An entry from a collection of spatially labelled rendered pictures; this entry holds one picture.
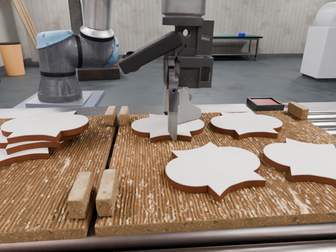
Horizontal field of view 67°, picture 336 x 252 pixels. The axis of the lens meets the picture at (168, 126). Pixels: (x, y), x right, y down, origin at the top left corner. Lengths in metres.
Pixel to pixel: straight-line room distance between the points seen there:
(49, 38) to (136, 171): 0.65
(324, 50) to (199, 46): 5.64
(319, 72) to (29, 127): 5.88
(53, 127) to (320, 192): 0.41
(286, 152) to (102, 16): 0.71
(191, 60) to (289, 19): 9.73
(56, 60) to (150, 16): 8.12
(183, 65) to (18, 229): 0.32
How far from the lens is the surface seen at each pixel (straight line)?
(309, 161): 0.43
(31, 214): 0.34
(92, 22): 0.94
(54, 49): 0.93
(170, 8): 0.44
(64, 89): 0.95
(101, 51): 0.95
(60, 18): 8.80
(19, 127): 0.49
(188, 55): 0.46
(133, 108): 0.71
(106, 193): 0.29
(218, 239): 0.32
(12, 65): 6.84
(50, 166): 0.42
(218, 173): 0.35
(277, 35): 10.01
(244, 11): 9.52
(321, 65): 6.09
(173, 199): 0.32
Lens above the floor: 1.13
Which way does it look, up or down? 22 degrees down
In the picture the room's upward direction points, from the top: straight up
